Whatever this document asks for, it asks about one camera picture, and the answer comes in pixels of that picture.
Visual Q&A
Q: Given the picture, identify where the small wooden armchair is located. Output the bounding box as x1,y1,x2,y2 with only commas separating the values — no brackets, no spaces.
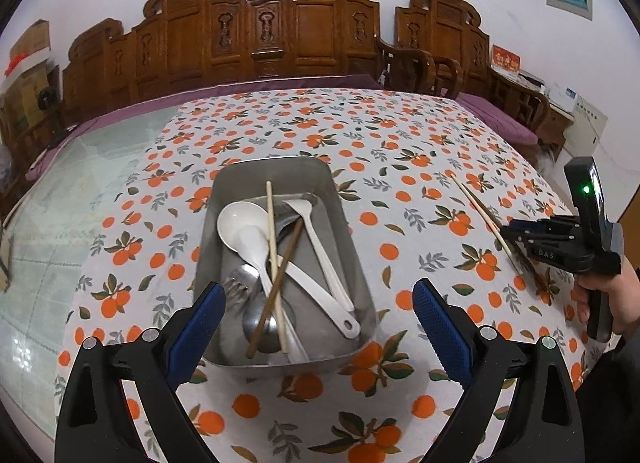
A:
487,68,553,136

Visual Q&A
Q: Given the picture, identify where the person's right forearm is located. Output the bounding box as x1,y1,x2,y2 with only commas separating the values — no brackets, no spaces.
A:
575,330,640,449

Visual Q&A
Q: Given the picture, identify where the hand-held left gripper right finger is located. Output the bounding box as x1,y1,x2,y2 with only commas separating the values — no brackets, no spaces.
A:
412,278,586,463

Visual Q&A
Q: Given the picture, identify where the white appliance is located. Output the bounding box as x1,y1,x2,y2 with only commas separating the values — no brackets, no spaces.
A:
550,85,610,156

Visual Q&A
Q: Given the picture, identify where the large white plastic spoon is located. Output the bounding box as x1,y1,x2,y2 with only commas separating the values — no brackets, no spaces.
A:
216,201,362,339

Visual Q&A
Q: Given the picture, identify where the brown wooden chopstick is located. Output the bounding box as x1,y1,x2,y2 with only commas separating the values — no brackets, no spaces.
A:
465,190,558,291
245,219,305,359

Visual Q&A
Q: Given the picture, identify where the black desk fan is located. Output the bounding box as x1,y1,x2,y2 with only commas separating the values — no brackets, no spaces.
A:
37,88,62,114

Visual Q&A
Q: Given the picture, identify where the carved wooden armchair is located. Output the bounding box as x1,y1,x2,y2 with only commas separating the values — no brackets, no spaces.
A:
375,0,493,98

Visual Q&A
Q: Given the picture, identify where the light wooden chopstick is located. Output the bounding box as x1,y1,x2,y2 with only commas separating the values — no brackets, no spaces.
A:
265,181,291,353
451,174,525,274

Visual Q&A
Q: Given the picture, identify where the purple chair cushion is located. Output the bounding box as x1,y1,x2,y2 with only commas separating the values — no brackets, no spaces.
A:
456,92,541,146

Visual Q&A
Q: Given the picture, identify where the carved wooden bench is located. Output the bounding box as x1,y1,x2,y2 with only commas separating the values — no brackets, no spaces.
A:
60,0,386,111

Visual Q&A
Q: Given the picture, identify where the metal spoon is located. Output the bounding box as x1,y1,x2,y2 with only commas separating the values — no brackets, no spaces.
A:
242,213,301,353

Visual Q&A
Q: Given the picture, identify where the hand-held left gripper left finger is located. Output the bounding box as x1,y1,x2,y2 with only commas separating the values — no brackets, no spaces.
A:
54,282,227,463

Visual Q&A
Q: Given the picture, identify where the red desk calendar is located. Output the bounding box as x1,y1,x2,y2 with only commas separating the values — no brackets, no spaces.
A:
491,44,522,70

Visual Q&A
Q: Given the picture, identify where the white plastic fork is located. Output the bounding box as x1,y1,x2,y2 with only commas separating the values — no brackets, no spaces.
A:
284,199,356,314

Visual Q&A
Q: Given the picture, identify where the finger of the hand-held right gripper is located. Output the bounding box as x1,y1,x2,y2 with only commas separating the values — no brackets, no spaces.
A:
500,217,582,239
502,235,576,259

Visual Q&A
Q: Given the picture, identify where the metal utensil tray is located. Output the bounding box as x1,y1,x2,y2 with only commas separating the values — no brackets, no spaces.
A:
193,155,378,369

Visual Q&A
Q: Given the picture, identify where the person's right hand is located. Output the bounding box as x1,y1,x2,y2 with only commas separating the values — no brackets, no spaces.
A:
570,268,640,339

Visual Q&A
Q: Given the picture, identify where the orange print tablecloth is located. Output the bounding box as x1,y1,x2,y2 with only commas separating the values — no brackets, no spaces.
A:
55,88,593,463

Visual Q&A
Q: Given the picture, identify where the purple bench cushion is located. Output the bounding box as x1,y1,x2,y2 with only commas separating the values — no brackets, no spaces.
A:
25,74,383,181

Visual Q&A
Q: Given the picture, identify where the metal fork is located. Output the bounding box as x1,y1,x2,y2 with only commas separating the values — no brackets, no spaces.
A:
222,264,263,306

